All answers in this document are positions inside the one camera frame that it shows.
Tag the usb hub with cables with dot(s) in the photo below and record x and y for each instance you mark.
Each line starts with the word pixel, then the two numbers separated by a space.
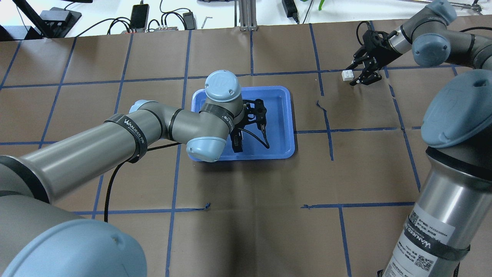
pixel 162 29

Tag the smartphone on desk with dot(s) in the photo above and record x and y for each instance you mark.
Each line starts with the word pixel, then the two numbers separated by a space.
pixel 139 17

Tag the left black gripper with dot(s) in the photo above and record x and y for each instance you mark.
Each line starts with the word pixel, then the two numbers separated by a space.
pixel 237 141

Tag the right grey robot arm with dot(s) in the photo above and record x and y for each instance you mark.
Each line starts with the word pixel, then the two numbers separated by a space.
pixel 457 129

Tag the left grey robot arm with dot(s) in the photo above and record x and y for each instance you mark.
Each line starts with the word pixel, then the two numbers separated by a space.
pixel 41 240

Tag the blue plastic tray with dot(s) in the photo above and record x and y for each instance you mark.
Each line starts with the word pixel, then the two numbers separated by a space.
pixel 279 127

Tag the aluminium frame post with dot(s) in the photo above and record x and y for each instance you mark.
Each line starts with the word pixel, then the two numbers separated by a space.
pixel 247 15

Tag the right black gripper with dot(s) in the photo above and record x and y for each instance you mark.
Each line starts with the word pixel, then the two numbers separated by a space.
pixel 380 51

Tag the black power adapter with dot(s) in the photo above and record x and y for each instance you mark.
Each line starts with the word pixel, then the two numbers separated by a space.
pixel 189 20

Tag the black monitor stand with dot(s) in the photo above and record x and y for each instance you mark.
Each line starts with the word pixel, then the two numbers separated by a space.
pixel 53 23

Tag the white block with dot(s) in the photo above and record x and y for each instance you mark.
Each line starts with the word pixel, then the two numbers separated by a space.
pixel 347 75

